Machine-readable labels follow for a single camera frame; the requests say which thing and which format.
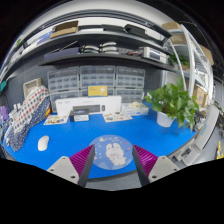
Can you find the left sticker sheet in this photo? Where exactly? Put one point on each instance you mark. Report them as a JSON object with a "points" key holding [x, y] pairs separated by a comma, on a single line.
{"points": [[55, 119]]}

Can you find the patterned fabric bundle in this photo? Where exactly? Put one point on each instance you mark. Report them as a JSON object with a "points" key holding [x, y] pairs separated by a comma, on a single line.
{"points": [[32, 112]]}

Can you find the white metal rack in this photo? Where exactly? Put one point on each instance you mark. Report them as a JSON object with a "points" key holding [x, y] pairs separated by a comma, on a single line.
{"points": [[200, 74]]}

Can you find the white wire basket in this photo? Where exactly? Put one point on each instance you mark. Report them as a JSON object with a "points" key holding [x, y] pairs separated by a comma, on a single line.
{"points": [[29, 86]]}

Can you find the grey electronic device on shelf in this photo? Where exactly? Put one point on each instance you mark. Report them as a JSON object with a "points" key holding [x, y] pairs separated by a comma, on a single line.
{"points": [[150, 53]]}

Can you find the round bunny mouse pad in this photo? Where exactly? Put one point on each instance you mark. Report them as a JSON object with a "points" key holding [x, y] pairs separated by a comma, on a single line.
{"points": [[112, 152]]}

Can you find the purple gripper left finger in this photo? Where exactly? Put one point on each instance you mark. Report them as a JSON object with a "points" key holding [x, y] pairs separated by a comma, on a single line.
{"points": [[75, 168]]}

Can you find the blue desk mat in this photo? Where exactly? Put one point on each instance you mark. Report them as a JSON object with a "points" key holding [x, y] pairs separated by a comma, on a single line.
{"points": [[71, 137]]}

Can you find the right drawer organizer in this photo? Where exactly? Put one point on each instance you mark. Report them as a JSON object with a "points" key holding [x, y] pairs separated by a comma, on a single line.
{"points": [[130, 77]]}

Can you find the cardboard box on top shelf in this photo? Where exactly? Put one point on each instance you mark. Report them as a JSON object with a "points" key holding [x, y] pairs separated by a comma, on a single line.
{"points": [[64, 28]]}

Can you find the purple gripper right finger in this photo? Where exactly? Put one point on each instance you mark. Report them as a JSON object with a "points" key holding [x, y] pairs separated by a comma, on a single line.
{"points": [[151, 168]]}

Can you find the white computer mouse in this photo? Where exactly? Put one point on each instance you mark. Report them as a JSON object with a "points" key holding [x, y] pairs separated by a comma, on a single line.
{"points": [[43, 143]]}

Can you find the sticker sheet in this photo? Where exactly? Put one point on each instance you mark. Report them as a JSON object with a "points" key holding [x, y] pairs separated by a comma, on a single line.
{"points": [[115, 117], [55, 119]]}

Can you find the yellow card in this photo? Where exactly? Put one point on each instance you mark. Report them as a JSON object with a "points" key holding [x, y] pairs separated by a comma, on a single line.
{"points": [[97, 91]]}

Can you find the middle drawer organizer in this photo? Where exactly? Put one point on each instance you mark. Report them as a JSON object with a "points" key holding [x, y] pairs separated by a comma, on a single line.
{"points": [[97, 75]]}

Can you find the dark wall shelf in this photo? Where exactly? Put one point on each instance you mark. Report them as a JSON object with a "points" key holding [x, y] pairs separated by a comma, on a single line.
{"points": [[123, 41]]}

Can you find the drawer organizer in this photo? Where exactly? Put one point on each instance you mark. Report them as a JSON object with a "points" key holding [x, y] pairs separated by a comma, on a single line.
{"points": [[97, 75], [63, 79], [130, 77]]}

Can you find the right sticker sheet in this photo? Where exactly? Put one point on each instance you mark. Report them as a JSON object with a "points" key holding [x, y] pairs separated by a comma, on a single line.
{"points": [[115, 117]]}

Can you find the clear plastic box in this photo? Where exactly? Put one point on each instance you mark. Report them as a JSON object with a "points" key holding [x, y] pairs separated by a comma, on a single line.
{"points": [[134, 109]]}

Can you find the white keyboard box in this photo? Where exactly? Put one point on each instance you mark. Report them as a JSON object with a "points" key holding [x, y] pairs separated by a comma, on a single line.
{"points": [[95, 105]]}

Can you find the small black and white box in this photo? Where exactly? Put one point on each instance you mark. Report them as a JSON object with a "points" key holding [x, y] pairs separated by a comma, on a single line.
{"points": [[79, 115]]}

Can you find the green potted plant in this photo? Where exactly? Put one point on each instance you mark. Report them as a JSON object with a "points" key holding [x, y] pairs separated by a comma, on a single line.
{"points": [[171, 102]]}

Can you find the left drawer organizer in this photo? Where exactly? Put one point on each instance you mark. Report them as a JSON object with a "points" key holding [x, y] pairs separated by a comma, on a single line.
{"points": [[63, 79]]}

